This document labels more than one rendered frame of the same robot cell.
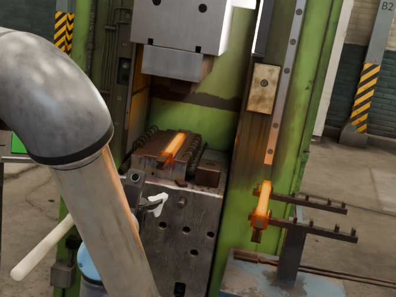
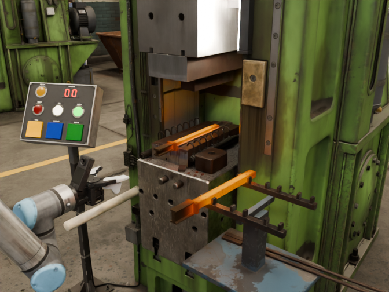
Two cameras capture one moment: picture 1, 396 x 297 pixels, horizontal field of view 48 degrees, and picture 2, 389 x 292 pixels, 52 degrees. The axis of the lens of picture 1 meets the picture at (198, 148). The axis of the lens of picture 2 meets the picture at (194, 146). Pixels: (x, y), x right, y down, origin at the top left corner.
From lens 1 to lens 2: 0.82 m
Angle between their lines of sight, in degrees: 31
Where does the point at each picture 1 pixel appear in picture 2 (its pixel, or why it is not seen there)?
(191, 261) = (193, 236)
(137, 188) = (83, 170)
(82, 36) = (126, 49)
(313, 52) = (296, 44)
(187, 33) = (173, 40)
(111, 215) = not seen: outside the picture
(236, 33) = not seen: hidden behind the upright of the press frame
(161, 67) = (161, 70)
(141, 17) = (143, 30)
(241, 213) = (250, 199)
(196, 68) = (183, 69)
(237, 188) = not seen: hidden behind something
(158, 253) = (171, 225)
